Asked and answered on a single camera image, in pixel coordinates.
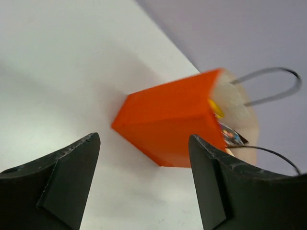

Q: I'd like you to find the yellow snack packet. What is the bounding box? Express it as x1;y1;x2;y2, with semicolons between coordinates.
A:
208;99;224;119

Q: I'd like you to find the orange paper bag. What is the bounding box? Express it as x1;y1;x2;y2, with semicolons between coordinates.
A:
111;67;303;177

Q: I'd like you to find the brown snack bar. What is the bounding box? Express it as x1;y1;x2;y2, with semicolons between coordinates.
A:
218;122;249;147

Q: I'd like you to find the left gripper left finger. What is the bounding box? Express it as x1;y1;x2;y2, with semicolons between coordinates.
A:
0;133;100;230

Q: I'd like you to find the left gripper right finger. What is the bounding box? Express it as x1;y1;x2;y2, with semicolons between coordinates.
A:
189;135;307;230

